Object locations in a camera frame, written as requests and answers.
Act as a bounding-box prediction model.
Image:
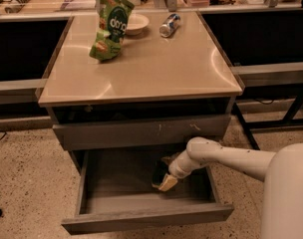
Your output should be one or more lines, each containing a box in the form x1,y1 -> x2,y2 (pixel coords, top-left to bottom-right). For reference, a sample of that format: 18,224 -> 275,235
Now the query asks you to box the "grey drawer cabinet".
38,11 -> 244,175

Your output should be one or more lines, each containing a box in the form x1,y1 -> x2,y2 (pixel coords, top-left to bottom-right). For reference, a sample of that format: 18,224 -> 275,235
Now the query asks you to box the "open middle drawer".
62,143 -> 234,235

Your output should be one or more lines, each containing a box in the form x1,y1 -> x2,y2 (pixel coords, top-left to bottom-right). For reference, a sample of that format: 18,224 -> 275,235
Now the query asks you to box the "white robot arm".
151,137 -> 303,239

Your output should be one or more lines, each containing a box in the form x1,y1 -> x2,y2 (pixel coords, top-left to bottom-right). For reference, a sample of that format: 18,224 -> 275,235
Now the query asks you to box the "closed top drawer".
53,115 -> 230,151

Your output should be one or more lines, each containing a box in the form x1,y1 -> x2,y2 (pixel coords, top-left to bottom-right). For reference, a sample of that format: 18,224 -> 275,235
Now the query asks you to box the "green snack bag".
90,0 -> 135,61

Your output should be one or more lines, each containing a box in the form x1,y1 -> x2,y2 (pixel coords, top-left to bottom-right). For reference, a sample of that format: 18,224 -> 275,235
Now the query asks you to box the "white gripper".
157,152 -> 192,192

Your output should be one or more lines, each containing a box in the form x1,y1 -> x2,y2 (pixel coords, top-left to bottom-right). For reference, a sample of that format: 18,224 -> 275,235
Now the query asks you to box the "green and yellow sponge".
151,160 -> 168,188

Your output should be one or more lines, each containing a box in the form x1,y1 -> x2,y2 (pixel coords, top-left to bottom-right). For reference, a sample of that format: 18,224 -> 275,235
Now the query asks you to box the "silver soda can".
159,13 -> 180,38

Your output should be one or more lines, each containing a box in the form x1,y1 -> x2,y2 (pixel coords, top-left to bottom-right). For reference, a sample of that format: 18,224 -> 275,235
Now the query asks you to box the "black table leg stand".
232,85 -> 303,150

